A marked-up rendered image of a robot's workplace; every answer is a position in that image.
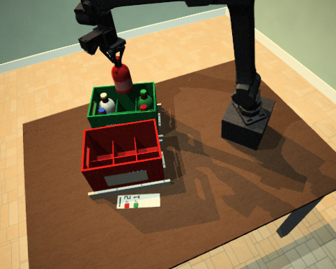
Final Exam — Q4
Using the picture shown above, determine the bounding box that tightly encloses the green bottle crate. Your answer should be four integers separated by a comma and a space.
87, 83, 159, 135

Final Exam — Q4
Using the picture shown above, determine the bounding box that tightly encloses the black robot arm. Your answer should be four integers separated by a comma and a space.
74, 0, 267, 125

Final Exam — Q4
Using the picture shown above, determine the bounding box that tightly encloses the white paper pick list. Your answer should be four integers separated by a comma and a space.
117, 194, 160, 209

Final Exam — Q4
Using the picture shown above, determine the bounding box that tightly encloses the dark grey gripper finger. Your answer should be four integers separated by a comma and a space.
108, 46, 125, 66
99, 48, 114, 63

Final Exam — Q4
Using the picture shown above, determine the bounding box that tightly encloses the blue bottle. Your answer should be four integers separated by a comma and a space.
98, 107, 109, 115

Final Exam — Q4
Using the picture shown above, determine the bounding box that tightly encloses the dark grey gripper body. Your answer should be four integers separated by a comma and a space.
98, 25, 126, 54

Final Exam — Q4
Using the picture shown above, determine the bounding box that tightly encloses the white bottle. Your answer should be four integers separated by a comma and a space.
99, 93, 116, 113

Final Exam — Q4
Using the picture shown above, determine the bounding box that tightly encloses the red crate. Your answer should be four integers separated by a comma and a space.
81, 121, 165, 192

